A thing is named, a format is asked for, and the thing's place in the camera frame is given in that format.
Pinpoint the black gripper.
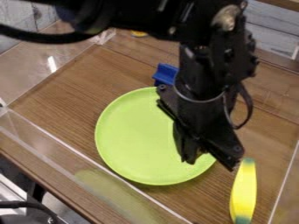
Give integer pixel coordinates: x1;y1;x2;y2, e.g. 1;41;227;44
156;84;254;171

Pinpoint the yellow green banana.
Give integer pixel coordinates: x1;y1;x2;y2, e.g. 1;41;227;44
228;157;258;224

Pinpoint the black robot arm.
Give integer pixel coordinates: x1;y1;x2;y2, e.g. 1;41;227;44
0;0;259;169

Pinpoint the green round plate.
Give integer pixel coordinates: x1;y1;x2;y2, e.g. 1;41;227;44
95;87;215;186

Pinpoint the blue plastic block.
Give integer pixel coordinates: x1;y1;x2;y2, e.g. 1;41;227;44
152;63;179;86

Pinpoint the yellow labelled tin can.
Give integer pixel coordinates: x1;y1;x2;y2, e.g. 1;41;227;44
131;31;148;38

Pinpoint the clear acrylic triangle bracket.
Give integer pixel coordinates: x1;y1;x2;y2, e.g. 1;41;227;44
92;28;118;46

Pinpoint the clear acrylic enclosure wall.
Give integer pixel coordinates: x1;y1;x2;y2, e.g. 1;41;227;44
0;107;192;224

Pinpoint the black cable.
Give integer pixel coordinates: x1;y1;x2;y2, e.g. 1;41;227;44
0;23;107;46

